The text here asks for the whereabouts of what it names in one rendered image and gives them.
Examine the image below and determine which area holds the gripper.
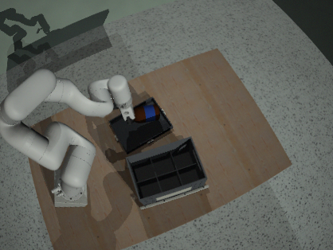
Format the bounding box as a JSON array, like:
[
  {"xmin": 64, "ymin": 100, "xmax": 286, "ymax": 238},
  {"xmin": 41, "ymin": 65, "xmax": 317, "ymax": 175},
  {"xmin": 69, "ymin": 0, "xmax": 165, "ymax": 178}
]
[{"xmin": 119, "ymin": 103, "xmax": 135, "ymax": 125}]

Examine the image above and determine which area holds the brown bottle with blue label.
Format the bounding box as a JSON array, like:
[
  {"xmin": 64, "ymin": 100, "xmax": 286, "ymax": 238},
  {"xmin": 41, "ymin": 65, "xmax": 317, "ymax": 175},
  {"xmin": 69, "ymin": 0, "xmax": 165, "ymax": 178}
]
[{"xmin": 134, "ymin": 104, "xmax": 160, "ymax": 123}]

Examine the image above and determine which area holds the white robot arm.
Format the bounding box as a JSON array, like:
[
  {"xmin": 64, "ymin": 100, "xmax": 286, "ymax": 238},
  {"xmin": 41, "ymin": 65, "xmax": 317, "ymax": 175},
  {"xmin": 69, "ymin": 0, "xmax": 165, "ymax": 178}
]
[{"xmin": 0, "ymin": 68, "xmax": 132, "ymax": 201}]

